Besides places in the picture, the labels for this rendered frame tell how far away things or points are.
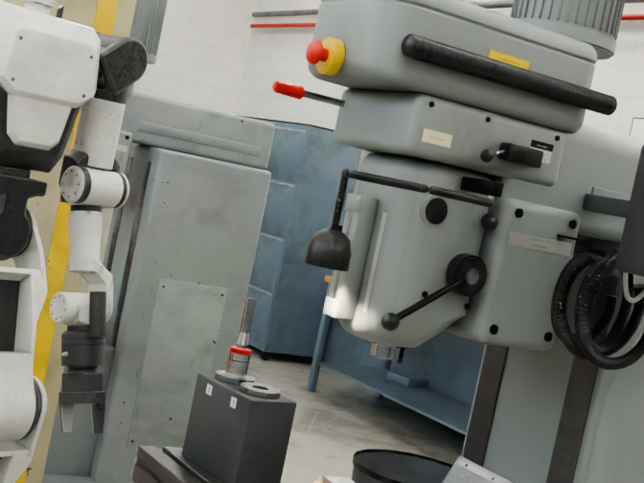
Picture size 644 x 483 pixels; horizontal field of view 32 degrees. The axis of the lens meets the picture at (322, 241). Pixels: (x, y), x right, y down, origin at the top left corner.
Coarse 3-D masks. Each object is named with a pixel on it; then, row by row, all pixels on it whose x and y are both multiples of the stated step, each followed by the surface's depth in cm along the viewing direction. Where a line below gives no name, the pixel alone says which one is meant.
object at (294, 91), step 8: (272, 88) 186; (280, 88) 186; (288, 88) 186; (296, 88) 187; (288, 96) 188; (296, 96) 188; (304, 96) 189; (312, 96) 189; (320, 96) 190; (336, 104) 193
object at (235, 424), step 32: (224, 384) 237; (256, 384) 237; (192, 416) 243; (224, 416) 233; (256, 416) 228; (288, 416) 233; (192, 448) 242; (224, 448) 232; (256, 448) 229; (224, 480) 230; (256, 480) 231
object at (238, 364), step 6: (234, 354) 241; (228, 360) 242; (234, 360) 241; (240, 360) 240; (246, 360) 241; (228, 366) 241; (234, 366) 240; (240, 366) 241; (246, 366) 242; (228, 372) 241; (234, 372) 241; (240, 372) 241; (246, 372) 242; (240, 378) 241
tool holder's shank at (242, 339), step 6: (246, 300) 241; (252, 300) 241; (246, 306) 241; (252, 306) 241; (246, 312) 241; (252, 312) 241; (246, 318) 241; (252, 318) 242; (246, 324) 241; (240, 330) 242; (246, 330) 241; (240, 336) 241; (246, 336) 241; (240, 342) 241; (246, 342) 241; (240, 348) 241
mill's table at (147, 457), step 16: (144, 448) 243; (176, 448) 249; (144, 464) 244; (160, 464) 235; (176, 464) 237; (192, 464) 239; (144, 480) 240; (160, 480) 236; (176, 480) 228; (192, 480) 227; (208, 480) 230
